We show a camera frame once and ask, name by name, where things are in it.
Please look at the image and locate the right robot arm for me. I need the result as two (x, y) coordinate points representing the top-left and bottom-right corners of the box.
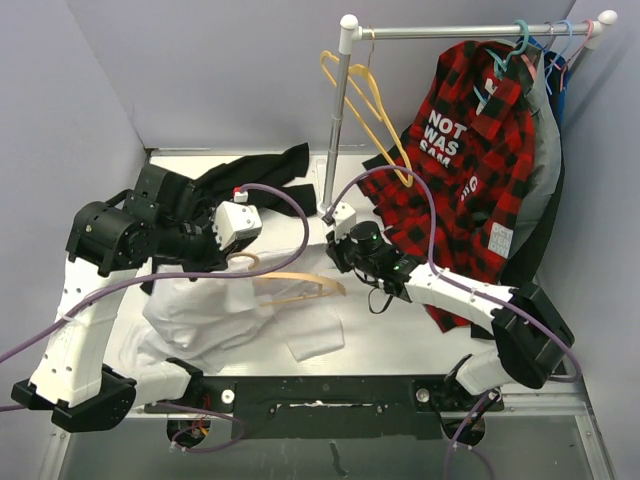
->
(326, 221), (574, 409)

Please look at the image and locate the blue hanger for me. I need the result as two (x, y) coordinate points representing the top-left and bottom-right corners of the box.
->
(544, 19), (573, 95)

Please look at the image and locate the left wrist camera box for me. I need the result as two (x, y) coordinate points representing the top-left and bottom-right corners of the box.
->
(212, 188), (263, 251)

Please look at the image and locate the red black plaid shirt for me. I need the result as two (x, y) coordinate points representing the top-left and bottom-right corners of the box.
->
(356, 40), (539, 333)

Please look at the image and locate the grey garment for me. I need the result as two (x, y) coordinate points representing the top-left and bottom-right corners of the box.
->
(508, 45), (561, 259)

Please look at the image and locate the blue garment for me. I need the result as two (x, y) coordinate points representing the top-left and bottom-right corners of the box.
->
(528, 37), (570, 126)

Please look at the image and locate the teal hanger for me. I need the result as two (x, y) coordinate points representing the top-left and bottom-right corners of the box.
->
(473, 19), (530, 107)

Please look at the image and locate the pink hanger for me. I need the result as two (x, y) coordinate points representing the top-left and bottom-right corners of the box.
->
(559, 19), (595, 92)

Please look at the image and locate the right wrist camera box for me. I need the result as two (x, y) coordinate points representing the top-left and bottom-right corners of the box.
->
(322, 202), (357, 239)

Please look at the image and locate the yellow plastic hanger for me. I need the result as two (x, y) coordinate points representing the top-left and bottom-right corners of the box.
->
(319, 37), (415, 190)

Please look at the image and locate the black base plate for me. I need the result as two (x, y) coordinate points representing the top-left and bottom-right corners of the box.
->
(145, 375), (504, 445)

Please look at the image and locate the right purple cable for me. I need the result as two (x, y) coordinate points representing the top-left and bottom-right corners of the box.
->
(324, 167), (584, 480)

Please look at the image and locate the metal clothes rack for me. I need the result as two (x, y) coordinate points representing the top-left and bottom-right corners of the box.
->
(318, 10), (618, 226)

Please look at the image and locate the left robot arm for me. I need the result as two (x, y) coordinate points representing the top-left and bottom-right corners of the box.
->
(11, 165), (226, 433)

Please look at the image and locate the beige plastic hanger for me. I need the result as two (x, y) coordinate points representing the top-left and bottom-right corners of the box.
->
(223, 270), (347, 312)

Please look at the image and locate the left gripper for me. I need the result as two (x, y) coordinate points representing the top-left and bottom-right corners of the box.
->
(156, 207), (237, 282)

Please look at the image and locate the white shirt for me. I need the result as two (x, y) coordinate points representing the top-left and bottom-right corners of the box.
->
(107, 232), (345, 372)

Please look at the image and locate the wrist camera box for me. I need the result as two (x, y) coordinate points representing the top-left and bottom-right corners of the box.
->
(212, 188), (263, 251)
(322, 202), (357, 239)

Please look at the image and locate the black hanging garment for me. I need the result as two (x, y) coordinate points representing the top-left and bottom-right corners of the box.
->
(456, 118), (564, 286)

